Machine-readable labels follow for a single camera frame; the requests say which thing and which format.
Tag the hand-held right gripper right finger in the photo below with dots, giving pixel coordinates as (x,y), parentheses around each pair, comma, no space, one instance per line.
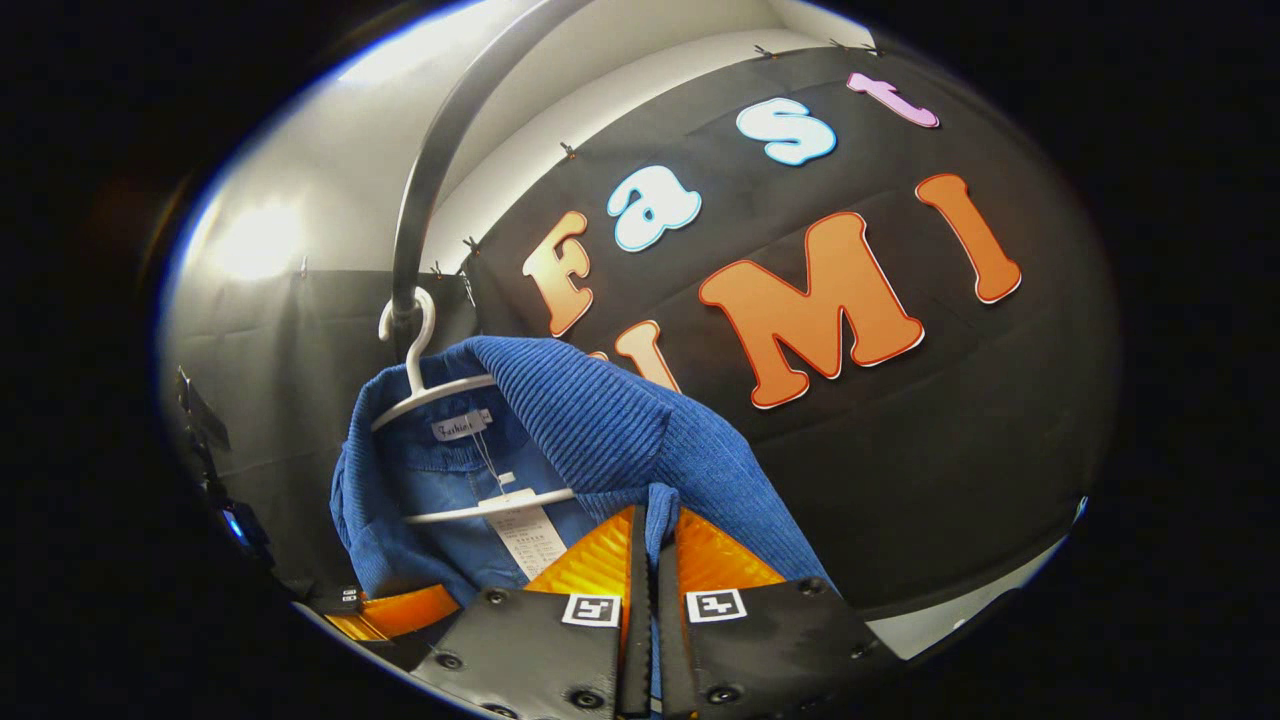
(770,650)

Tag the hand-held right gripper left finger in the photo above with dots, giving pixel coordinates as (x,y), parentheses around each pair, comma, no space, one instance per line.
(530,650)

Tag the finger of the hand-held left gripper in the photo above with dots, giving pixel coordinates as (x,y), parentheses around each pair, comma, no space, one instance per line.
(400,612)

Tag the white plastic hanger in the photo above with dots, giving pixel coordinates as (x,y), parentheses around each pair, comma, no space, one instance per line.
(450,512)

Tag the black backdrop cloth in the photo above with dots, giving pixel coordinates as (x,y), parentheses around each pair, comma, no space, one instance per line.
(900,450)

